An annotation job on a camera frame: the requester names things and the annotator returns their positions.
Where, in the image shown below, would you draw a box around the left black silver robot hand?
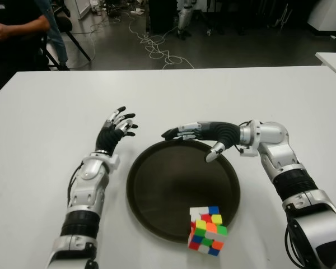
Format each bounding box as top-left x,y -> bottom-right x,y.
95,105 -> 138,155

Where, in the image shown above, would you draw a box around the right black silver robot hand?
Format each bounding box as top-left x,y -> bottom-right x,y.
161,120 -> 241,164

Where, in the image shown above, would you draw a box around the multicoloured Rubik's cube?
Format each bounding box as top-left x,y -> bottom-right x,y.
187,206 -> 228,257

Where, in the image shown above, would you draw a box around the dark brown round plate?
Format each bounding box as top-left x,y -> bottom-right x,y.
125,138 -> 241,244

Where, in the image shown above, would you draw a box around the black office chair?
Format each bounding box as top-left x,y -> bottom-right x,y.
40,0 -> 92,71

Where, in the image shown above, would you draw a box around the silver folded stand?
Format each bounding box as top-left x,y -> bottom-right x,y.
273,0 -> 294,29

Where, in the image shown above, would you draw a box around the black cabinet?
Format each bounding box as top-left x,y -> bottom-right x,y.
146,0 -> 180,33

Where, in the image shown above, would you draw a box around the white board panel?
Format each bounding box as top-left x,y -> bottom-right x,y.
63,0 -> 94,20

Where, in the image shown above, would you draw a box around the seated person in black shirt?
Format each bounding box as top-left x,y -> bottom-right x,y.
0,0 -> 71,71

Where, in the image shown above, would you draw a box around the white machine housing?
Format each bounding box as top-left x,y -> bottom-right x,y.
306,0 -> 336,37

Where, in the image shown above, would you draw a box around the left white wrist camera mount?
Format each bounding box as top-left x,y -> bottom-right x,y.
83,151 -> 121,170

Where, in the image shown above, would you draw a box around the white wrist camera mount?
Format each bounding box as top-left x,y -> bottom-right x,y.
239,119 -> 262,156
83,151 -> 121,170

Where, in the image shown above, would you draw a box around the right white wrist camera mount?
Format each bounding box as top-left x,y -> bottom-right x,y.
239,119 -> 262,156

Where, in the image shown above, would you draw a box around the left arm black cables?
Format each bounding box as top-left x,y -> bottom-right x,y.
66,162 -> 84,206

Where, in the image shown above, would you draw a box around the arm black cables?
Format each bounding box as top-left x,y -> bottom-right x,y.
66,162 -> 84,206
283,217 -> 305,267

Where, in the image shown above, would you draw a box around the white tangled floor cable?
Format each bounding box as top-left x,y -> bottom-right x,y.
89,15 -> 195,69

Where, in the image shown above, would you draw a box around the right arm black cables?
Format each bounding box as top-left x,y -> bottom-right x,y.
283,217 -> 305,267

